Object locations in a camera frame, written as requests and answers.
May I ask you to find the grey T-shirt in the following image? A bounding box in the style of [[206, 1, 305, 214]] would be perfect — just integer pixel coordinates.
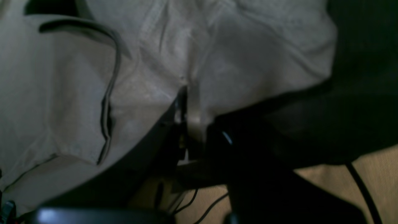
[[1, 0, 337, 214]]

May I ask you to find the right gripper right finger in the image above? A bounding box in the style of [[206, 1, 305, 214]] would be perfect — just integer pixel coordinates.
[[206, 119, 367, 224]]

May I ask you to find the black table cloth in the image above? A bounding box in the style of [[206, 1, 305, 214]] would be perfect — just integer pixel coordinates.
[[41, 0, 397, 209]]

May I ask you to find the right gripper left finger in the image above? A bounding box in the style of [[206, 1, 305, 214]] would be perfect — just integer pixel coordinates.
[[124, 86, 187, 174]]

